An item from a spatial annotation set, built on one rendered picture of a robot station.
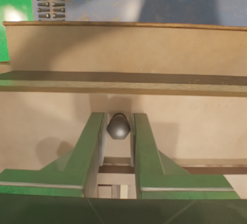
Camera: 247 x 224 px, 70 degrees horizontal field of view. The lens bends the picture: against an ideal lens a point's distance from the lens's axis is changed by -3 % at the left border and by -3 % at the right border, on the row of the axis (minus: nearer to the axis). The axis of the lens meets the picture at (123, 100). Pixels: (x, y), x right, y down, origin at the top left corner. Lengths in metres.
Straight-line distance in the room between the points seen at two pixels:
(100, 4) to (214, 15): 0.52
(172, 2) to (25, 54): 0.73
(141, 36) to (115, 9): 0.61
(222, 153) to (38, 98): 0.19
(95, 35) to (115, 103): 0.15
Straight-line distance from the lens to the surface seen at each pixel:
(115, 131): 0.16
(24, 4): 1.74
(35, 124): 0.20
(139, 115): 0.15
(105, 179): 0.19
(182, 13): 0.93
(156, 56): 0.30
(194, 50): 0.31
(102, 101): 0.17
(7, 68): 0.37
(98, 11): 0.91
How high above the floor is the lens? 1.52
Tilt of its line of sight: 73 degrees down
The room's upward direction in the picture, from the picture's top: 178 degrees counter-clockwise
